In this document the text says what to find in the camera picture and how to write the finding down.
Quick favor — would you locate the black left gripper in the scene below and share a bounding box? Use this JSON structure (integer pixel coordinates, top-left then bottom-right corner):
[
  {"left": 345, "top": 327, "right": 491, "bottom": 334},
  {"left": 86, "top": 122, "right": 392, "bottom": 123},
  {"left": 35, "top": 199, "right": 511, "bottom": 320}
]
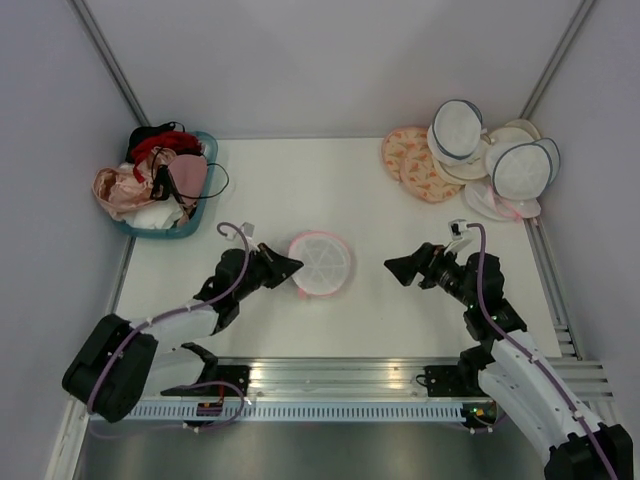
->
[{"left": 234, "top": 242, "right": 302, "bottom": 301}]

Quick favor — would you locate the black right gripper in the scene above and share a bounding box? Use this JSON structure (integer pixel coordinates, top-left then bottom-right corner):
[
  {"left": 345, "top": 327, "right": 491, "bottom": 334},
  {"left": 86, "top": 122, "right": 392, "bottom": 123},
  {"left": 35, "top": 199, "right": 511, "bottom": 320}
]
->
[{"left": 383, "top": 242, "right": 476, "bottom": 308}]

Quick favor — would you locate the white mesh bag pink zipper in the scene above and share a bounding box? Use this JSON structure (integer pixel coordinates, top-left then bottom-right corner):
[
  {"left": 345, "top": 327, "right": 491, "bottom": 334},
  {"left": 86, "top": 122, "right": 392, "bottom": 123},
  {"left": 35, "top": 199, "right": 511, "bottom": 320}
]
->
[{"left": 288, "top": 230, "right": 353, "bottom": 298}]

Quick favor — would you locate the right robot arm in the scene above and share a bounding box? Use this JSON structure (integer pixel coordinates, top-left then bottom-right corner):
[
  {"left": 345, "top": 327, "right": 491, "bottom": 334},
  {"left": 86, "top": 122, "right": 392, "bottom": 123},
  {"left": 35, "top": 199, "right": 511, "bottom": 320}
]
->
[{"left": 384, "top": 243, "right": 634, "bottom": 479}]

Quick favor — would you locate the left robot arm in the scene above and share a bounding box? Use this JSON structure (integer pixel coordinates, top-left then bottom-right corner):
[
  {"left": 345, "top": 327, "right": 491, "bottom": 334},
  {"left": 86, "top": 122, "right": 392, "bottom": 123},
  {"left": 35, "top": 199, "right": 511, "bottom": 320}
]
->
[{"left": 61, "top": 243, "right": 304, "bottom": 423}]

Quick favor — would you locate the flat white bag pink trim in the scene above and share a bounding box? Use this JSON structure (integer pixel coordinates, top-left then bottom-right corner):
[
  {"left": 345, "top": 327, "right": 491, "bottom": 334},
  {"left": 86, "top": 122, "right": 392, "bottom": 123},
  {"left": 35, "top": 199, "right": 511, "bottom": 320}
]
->
[{"left": 464, "top": 180, "right": 541, "bottom": 222}]

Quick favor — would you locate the floral peach laundry bag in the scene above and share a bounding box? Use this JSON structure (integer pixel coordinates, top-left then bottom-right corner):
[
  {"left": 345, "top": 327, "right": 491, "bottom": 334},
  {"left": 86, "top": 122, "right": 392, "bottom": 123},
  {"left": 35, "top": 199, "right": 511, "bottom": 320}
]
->
[{"left": 381, "top": 126, "right": 431, "bottom": 181}]

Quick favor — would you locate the white bra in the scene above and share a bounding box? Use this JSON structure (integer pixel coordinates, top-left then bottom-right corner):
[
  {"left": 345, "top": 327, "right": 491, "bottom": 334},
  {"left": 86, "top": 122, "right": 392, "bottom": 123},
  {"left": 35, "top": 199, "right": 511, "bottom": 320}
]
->
[{"left": 123, "top": 201, "right": 183, "bottom": 230}]

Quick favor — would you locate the dusty pink bra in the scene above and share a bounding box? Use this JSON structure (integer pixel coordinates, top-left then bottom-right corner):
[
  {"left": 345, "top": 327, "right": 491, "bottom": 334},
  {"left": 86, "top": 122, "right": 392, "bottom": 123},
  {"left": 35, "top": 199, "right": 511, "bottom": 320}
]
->
[{"left": 168, "top": 154, "right": 208, "bottom": 204}]

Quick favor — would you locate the black bra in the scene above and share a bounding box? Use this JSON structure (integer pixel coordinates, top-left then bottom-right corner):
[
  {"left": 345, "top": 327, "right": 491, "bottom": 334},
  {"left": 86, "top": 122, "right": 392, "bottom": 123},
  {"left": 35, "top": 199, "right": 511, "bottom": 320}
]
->
[{"left": 125, "top": 122, "right": 229, "bottom": 207}]

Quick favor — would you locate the white mesh bag blue trim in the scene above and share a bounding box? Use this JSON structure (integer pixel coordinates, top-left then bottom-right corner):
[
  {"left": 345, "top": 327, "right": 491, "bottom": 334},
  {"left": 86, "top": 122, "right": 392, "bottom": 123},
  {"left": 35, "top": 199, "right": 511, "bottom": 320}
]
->
[{"left": 428, "top": 99, "right": 483, "bottom": 166}]

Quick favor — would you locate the large white bag blue trim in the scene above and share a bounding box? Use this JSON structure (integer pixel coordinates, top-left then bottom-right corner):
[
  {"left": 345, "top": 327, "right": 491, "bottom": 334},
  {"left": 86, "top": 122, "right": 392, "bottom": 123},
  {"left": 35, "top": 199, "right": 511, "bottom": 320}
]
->
[{"left": 484, "top": 137, "right": 561, "bottom": 201}]

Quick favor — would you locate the red lace bra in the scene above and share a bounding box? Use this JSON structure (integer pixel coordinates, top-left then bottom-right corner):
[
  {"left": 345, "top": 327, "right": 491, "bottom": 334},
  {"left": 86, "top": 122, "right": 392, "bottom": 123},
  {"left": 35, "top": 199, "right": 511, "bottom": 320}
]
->
[{"left": 130, "top": 131, "right": 202, "bottom": 164}]

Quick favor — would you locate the cream laundry bag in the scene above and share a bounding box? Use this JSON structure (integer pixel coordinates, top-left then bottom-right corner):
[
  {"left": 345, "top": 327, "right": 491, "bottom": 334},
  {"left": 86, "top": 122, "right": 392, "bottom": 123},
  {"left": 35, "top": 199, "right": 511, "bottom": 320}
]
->
[{"left": 427, "top": 120, "right": 540, "bottom": 185}]

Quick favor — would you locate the peach satin bra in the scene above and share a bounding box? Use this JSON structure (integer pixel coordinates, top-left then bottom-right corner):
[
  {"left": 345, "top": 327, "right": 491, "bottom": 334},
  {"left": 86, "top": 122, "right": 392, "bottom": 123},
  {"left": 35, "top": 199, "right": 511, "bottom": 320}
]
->
[{"left": 92, "top": 167, "right": 154, "bottom": 221}]

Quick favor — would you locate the teal plastic basket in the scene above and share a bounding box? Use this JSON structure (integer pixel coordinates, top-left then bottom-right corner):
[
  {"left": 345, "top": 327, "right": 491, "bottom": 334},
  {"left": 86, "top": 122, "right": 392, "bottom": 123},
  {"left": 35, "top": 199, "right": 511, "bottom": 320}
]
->
[{"left": 108, "top": 131, "right": 218, "bottom": 240}]

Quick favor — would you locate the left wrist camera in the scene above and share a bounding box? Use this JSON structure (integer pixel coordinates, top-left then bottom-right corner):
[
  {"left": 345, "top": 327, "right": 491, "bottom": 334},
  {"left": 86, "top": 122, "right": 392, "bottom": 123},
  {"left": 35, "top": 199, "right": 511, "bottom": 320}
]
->
[{"left": 240, "top": 222, "right": 255, "bottom": 237}]

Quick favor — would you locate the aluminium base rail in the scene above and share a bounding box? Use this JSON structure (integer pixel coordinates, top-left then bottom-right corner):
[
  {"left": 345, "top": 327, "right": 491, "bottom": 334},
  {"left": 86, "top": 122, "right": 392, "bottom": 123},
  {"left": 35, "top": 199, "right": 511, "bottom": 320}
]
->
[{"left": 146, "top": 352, "right": 471, "bottom": 401}]

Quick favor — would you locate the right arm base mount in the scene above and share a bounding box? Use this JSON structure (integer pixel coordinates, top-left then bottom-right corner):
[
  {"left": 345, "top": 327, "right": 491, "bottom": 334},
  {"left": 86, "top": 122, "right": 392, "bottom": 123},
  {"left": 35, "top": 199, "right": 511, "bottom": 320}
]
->
[{"left": 422, "top": 365, "right": 483, "bottom": 398}]

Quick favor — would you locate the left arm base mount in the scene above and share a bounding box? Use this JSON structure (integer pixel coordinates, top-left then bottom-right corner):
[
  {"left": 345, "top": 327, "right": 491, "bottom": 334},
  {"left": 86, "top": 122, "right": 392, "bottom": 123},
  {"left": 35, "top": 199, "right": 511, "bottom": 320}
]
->
[{"left": 160, "top": 365, "right": 251, "bottom": 397}]

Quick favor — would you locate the white slotted cable duct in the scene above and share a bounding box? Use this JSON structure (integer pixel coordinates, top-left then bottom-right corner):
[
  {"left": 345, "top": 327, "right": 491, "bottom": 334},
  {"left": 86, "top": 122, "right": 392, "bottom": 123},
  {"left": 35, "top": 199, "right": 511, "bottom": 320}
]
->
[{"left": 125, "top": 399, "right": 464, "bottom": 423}]

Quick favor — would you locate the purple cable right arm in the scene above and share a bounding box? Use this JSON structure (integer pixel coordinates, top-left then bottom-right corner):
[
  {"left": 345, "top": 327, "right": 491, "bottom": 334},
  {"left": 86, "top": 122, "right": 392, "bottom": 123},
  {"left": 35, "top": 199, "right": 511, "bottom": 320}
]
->
[{"left": 464, "top": 222, "right": 621, "bottom": 480}]

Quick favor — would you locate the aluminium side rail right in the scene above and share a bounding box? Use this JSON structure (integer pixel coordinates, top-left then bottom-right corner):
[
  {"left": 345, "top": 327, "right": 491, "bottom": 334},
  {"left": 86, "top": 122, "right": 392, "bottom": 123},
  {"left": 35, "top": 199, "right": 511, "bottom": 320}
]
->
[{"left": 524, "top": 219, "right": 583, "bottom": 361}]

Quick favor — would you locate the aluminium frame post left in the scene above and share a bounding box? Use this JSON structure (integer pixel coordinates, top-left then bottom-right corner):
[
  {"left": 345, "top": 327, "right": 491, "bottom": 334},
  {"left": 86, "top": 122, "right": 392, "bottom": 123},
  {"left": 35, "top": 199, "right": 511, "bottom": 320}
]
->
[{"left": 68, "top": 0, "right": 150, "bottom": 126}]

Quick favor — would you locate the aluminium frame post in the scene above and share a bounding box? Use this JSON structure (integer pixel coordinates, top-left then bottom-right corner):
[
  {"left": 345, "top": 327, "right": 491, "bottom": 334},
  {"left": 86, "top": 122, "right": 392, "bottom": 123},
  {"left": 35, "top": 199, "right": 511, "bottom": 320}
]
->
[
  {"left": 68, "top": 0, "right": 150, "bottom": 126},
  {"left": 519, "top": 0, "right": 599, "bottom": 120}
]

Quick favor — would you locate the aluminium frame post right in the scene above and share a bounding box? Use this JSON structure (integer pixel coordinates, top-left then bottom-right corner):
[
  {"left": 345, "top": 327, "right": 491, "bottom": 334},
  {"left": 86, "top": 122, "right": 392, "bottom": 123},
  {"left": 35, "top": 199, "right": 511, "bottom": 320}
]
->
[{"left": 519, "top": 0, "right": 599, "bottom": 120}]

